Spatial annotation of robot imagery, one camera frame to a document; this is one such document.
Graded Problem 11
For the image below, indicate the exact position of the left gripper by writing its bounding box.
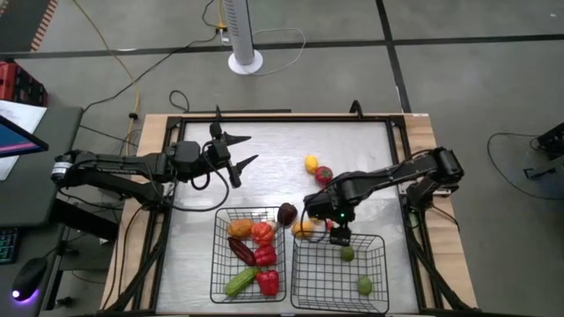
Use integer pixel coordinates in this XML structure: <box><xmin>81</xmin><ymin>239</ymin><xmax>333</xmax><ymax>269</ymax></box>
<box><xmin>203</xmin><ymin>122</ymin><xmax>260</xmax><ymax>190</ymax></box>

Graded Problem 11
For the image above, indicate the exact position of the red tomato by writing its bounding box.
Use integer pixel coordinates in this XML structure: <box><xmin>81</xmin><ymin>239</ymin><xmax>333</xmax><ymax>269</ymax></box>
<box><xmin>314</xmin><ymin>166</ymin><xmax>334</xmax><ymax>186</ymax></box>

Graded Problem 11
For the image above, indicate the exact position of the yellow-orange mango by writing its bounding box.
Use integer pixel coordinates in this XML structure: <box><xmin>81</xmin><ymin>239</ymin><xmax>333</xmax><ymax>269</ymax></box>
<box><xmin>291</xmin><ymin>219</ymin><xmax>316</xmax><ymax>240</ymax></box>

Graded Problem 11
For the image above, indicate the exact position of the dark purple round fruit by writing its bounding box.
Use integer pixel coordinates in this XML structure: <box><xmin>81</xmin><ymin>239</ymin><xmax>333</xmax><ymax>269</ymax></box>
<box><xmin>277</xmin><ymin>202</ymin><xmax>299</xmax><ymax>227</ymax></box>

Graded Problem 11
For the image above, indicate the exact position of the orange ribbed bell pepper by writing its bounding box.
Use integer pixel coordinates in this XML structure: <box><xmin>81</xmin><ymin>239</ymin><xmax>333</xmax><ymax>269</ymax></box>
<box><xmin>250</xmin><ymin>221</ymin><xmax>275</xmax><ymax>247</ymax></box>

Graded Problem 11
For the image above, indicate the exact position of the orange-brown round produce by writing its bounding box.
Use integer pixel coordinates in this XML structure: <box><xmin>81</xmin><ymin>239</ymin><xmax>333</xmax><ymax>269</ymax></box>
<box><xmin>226</xmin><ymin>218</ymin><xmax>256</xmax><ymax>240</ymax></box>

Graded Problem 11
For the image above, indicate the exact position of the red bell pepper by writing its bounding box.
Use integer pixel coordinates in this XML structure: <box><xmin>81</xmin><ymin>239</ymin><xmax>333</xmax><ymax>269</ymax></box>
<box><xmin>253</xmin><ymin>244</ymin><xmax>278</xmax><ymax>268</ymax></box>
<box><xmin>256</xmin><ymin>269</ymin><xmax>280</xmax><ymax>297</ymax></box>

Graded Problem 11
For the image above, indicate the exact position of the dark purple eggplant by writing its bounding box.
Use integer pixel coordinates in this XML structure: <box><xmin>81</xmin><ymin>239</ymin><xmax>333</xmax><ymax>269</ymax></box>
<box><xmin>226</xmin><ymin>236</ymin><xmax>257</xmax><ymax>267</ymax></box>

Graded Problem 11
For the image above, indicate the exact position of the green cucumber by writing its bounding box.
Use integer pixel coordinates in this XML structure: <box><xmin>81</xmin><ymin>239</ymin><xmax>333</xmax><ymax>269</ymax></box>
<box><xmin>225</xmin><ymin>266</ymin><xmax>261</xmax><ymax>298</ymax></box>

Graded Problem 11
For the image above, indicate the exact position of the white tower fan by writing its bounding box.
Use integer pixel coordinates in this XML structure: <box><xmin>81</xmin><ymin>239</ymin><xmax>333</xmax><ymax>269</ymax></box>
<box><xmin>222</xmin><ymin>0</ymin><xmax>264</xmax><ymax>76</ymax></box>

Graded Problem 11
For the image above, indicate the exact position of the dark grey desk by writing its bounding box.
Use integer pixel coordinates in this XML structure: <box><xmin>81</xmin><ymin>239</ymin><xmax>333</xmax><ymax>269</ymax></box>
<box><xmin>0</xmin><ymin>94</ymin><xmax>85</xmax><ymax>228</ymax></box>

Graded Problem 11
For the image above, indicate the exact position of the white paper sheet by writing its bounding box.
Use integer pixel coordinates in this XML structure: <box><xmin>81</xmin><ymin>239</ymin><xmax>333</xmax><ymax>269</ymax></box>
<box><xmin>0</xmin><ymin>100</ymin><xmax>48</xmax><ymax>181</ymax></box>

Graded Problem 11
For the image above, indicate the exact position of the monitor with blue screen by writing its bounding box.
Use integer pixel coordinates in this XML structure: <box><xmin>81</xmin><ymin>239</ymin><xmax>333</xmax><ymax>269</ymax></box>
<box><xmin>0</xmin><ymin>114</ymin><xmax>49</xmax><ymax>159</ymax></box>

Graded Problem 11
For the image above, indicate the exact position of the black equipment stand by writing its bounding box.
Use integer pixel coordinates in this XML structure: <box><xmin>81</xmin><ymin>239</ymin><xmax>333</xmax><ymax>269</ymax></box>
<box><xmin>523</xmin><ymin>122</ymin><xmax>564</xmax><ymax>180</ymax></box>

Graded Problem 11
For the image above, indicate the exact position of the red crate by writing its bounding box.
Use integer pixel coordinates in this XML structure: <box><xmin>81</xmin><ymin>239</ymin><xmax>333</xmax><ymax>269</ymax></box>
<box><xmin>0</xmin><ymin>61</ymin><xmax>48</xmax><ymax>107</ymax></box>

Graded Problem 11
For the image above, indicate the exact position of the backlit keyboard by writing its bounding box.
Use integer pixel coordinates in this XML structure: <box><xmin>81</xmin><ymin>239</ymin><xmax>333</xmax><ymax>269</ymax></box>
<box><xmin>0</xmin><ymin>226</ymin><xmax>21</xmax><ymax>265</ymax></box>

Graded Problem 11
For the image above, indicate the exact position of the dark mat with striped edge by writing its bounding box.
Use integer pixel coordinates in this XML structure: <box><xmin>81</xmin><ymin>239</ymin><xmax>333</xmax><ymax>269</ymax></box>
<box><xmin>0</xmin><ymin>0</ymin><xmax>58</xmax><ymax>53</ymax></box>

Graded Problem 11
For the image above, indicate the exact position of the black metal table frame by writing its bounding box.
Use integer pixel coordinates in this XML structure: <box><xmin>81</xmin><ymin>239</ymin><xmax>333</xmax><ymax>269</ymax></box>
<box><xmin>100</xmin><ymin>100</ymin><xmax>479</xmax><ymax>317</ymax></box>

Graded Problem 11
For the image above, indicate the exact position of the looped black cable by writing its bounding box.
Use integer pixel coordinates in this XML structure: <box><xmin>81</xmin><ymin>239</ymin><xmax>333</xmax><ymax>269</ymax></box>
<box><xmin>169</xmin><ymin>90</ymin><xmax>191</xmax><ymax>114</ymax></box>

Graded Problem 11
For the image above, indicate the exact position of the black wire basket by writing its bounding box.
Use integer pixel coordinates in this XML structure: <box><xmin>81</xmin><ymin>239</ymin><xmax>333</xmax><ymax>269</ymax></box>
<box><xmin>290</xmin><ymin>231</ymin><xmax>390</xmax><ymax>314</ymax></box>
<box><xmin>209</xmin><ymin>206</ymin><xmax>287</xmax><ymax>305</ymax></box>

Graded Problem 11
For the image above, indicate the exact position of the yellow cable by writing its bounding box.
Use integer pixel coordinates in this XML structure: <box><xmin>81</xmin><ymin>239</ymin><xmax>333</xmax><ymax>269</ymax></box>
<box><xmin>72</xmin><ymin>0</ymin><xmax>140</xmax><ymax>155</ymax></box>

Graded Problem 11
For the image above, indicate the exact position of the long black floor cable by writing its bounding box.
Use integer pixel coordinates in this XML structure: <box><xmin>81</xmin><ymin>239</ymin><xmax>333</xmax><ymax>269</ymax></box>
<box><xmin>81</xmin><ymin>33</ymin><xmax>220</xmax><ymax>115</ymax></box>

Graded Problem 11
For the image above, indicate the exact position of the white cable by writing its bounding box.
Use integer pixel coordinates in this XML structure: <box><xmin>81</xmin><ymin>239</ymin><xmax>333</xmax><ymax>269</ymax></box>
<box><xmin>253</xmin><ymin>27</ymin><xmax>307</xmax><ymax>77</ymax></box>

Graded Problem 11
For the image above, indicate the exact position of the curved black floor cable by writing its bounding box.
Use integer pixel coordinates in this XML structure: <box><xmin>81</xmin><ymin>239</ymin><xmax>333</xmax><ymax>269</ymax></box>
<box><xmin>486</xmin><ymin>131</ymin><xmax>564</xmax><ymax>203</ymax></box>

